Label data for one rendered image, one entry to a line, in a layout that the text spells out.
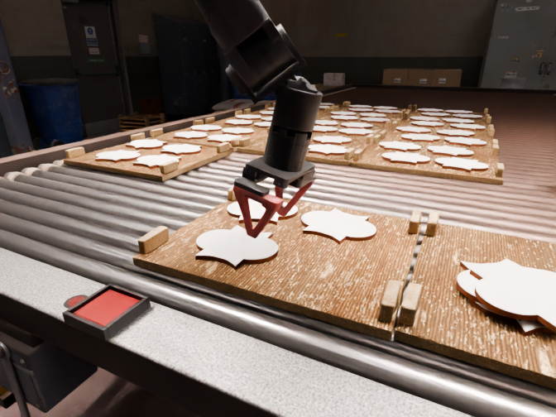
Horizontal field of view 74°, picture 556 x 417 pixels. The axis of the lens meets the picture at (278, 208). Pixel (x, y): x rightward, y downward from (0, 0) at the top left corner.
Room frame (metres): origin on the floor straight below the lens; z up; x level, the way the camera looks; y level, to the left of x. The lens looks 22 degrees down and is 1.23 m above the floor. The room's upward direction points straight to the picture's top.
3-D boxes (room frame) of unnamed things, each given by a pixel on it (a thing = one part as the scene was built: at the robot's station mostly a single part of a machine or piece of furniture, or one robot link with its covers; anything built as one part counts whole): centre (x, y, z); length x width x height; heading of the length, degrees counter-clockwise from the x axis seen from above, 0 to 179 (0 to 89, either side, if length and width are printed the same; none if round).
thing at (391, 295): (0.39, -0.14, 0.95); 0.06 x 0.02 x 0.03; 155
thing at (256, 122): (1.86, 0.10, 0.94); 0.41 x 0.35 x 0.04; 64
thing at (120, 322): (0.40, 0.23, 0.92); 0.08 x 0.08 x 0.02; 64
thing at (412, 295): (0.38, -0.17, 0.95); 0.06 x 0.02 x 0.03; 153
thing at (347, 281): (0.59, -0.02, 0.93); 0.41 x 0.35 x 0.02; 65
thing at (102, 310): (0.40, 0.23, 0.92); 0.06 x 0.06 x 0.01; 64
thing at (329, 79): (7.24, -1.05, 0.86); 0.37 x 0.30 x 0.22; 67
